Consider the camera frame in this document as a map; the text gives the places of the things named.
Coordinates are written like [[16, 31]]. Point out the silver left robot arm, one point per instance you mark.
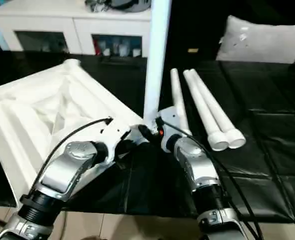
[[62, 170]]

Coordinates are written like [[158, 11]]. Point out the dark clutter pile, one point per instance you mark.
[[96, 5]]

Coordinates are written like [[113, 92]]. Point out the white plastic table top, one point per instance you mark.
[[42, 115]]

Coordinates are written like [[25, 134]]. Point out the dark grey helmet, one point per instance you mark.
[[130, 4]]

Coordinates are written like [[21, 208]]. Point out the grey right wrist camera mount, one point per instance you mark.
[[168, 120]]

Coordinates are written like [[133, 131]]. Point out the black work mat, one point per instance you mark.
[[267, 165]]

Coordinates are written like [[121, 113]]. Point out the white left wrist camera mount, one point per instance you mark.
[[116, 132]]

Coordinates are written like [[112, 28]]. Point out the small red bottle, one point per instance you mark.
[[97, 48]]

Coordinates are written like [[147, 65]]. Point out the white cabinet with glass doors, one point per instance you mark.
[[62, 25]]

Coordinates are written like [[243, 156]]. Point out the white plastic table leg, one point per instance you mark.
[[177, 95], [218, 110], [157, 55], [203, 107]]

